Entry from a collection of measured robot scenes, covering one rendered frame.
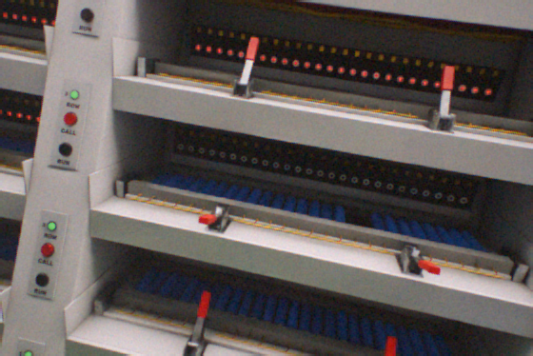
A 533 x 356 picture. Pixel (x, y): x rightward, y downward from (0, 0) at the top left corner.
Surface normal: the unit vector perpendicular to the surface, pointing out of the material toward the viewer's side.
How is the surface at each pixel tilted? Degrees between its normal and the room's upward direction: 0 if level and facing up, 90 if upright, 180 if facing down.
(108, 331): 18
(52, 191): 90
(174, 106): 108
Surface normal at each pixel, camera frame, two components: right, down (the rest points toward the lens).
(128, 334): 0.15, -0.93
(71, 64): -0.11, 0.02
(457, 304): -0.16, 0.32
